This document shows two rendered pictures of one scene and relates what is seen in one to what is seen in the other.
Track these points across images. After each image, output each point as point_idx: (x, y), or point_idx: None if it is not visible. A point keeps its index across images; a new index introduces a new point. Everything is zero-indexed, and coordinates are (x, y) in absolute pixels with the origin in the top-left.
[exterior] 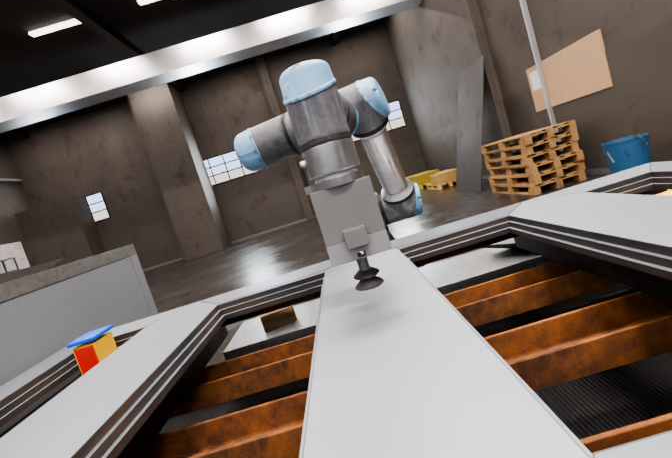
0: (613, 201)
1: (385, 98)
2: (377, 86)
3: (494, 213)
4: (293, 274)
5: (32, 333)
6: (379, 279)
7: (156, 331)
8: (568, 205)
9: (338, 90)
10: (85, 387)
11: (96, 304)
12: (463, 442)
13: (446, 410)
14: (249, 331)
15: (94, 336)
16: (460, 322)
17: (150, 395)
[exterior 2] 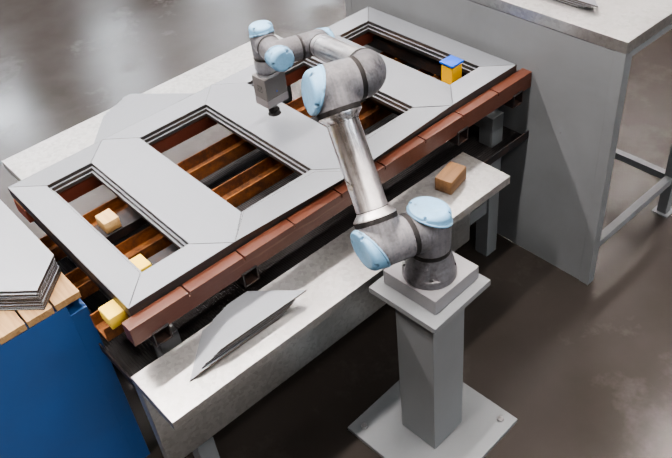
0: (177, 215)
1: (312, 101)
2: (303, 81)
3: (254, 219)
4: (388, 138)
5: (505, 38)
6: (269, 112)
7: (423, 86)
8: (201, 217)
9: (339, 59)
10: (387, 67)
11: (554, 58)
12: (225, 99)
13: (230, 102)
14: (474, 170)
15: (440, 62)
16: (237, 122)
17: None
